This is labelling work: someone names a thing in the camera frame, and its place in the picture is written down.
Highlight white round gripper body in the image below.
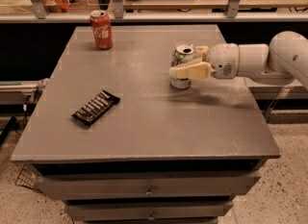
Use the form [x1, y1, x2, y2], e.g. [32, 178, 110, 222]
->
[206, 43, 240, 79]

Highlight green white 7up can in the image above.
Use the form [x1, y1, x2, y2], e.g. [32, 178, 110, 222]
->
[169, 43, 196, 89]

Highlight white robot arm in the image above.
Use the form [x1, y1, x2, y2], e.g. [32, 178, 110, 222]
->
[169, 31, 308, 88]

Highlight black rxbar chocolate bar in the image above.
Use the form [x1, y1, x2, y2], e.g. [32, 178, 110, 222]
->
[72, 89, 120, 126]

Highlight red coca-cola can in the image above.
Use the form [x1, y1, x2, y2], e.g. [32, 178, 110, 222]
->
[90, 10, 113, 50]

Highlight grey drawer cabinet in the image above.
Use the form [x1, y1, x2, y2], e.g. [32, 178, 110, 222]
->
[12, 25, 279, 224]

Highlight lower grey drawer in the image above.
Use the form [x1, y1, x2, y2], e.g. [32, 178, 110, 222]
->
[65, 200, 233, 221]

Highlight grey drawer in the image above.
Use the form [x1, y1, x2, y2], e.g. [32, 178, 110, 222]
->
[35, 171, 261, 200]
[65, 200, 233, 221]

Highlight upper grey drawer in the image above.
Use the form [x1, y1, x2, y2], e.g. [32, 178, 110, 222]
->
[35, 171, 261, 200]

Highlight metal railing frame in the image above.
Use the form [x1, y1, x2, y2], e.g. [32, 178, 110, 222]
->
[0, 0, 308, 23]

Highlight wire mesh basket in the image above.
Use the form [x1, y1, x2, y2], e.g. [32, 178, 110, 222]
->
[14, 164, 39, 192]

